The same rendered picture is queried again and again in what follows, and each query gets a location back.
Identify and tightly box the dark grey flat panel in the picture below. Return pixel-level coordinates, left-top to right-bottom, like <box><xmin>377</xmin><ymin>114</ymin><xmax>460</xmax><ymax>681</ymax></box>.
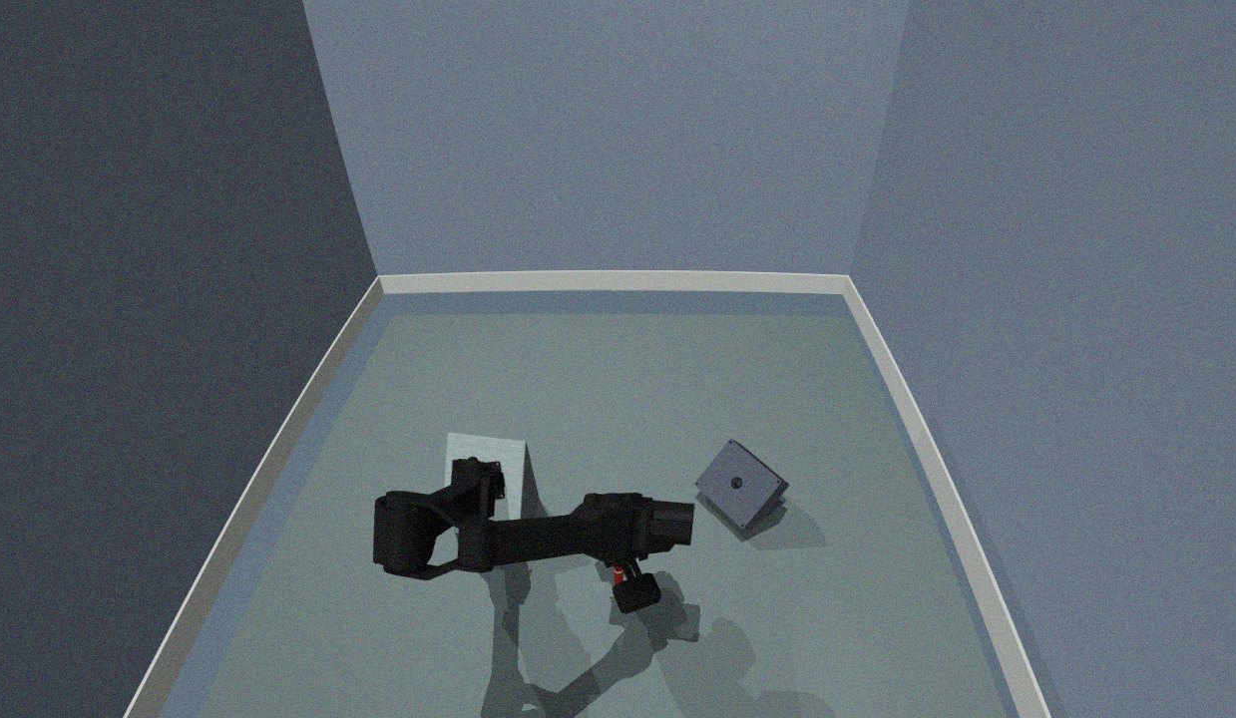
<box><xmin>693</xmin><ymin>439</ymin><xmax>790</xmax><ymax>531</ymax></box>

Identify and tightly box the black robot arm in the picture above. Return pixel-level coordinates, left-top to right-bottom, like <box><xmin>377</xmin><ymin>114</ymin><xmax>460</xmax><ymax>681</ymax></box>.
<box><xmin>373</xmin><ymin>456</ymin><xmax>695</xmax><ymax>580</ymax></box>

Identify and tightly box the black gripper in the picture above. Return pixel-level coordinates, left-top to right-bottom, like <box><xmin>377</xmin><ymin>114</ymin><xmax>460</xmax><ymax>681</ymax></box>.
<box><xmin>604</xmin><ymin>559</ymin><xmax>661</xmax><ymax>614</ymax></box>

